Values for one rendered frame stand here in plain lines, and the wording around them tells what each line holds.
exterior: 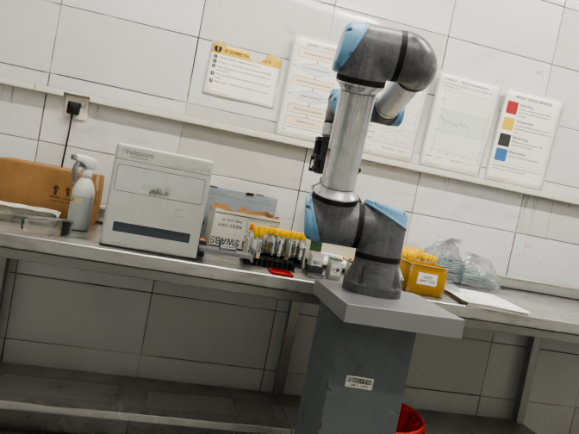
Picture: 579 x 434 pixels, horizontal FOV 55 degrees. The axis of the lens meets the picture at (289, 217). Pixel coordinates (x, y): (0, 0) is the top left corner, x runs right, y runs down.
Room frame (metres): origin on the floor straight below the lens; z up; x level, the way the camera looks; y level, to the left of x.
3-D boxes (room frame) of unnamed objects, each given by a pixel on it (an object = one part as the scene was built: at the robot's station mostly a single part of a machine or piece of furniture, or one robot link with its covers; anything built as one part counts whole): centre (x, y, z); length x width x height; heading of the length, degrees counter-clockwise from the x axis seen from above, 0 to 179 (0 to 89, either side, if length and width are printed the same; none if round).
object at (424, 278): (1.89, -0.47, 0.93); 0.13 x 0.13 x 0.10; 9
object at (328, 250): (2.12, -0.20, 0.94); 0.30 x 0.24 x 0.12; 3
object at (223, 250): (1.70, 0.19, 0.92); 0.21 x 0.07 x 0.05; 102
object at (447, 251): (2.40, -0.67, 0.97); 0.26 x 0.17 x 0.19; 123
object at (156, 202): (1.75, 0.40, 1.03); 0.31 x 0.27 x 0.30; 102
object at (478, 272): (2.40, -0.85, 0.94); 0.20 x 0.17 x 0.14; 74
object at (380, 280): (1.43, -0.24, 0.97); 0.15 x 0.15 x 0.10
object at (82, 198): (1.79, 0.67, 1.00); 0.09 x 0.08 x 0.24; 12
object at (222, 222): (2.10, 0.17, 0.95); 0.29 x 0.25 x 0.15; 12
